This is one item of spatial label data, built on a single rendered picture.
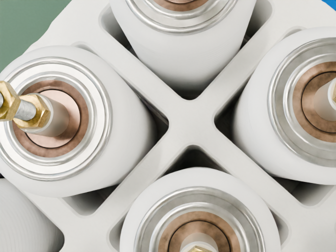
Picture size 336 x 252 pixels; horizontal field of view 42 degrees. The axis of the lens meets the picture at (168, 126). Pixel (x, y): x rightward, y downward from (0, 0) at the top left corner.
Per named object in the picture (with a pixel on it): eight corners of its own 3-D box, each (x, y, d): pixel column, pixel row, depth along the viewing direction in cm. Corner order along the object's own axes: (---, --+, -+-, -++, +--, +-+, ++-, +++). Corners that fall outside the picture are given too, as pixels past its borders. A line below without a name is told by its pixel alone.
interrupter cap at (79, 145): (26, 39, 28) (21, 36, 27) (134, 88, 27) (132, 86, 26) (-28, 149, 27) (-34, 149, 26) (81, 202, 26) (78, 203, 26)
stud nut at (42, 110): (26, 90, 24) (20, 87, 23) (54, 102, 24) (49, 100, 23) (11, 123, 24) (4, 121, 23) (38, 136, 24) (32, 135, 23)
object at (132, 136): (89, 75, 45) (17, 17, 27) (173, 113, 44) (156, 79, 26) (49, 160, 45) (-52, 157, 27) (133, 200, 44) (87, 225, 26)
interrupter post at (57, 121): (44, 93, 27) (23, 83, 24) (78, 109, 27) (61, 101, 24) (27, 128, 27) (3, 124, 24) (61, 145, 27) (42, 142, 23)
